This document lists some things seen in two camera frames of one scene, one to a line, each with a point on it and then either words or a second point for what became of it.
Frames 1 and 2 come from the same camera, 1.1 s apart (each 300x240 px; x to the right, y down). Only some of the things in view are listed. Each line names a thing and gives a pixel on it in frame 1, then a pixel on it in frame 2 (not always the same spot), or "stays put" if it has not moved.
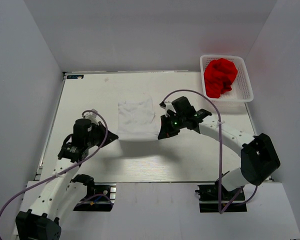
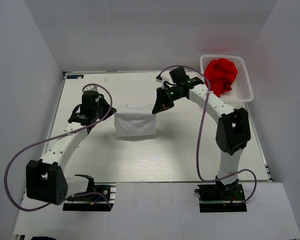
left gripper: (102, 129) to (102, 101)
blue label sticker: (75, 76) stays put
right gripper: (166, 131) to (162, 103)
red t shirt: (219, 75) stays put
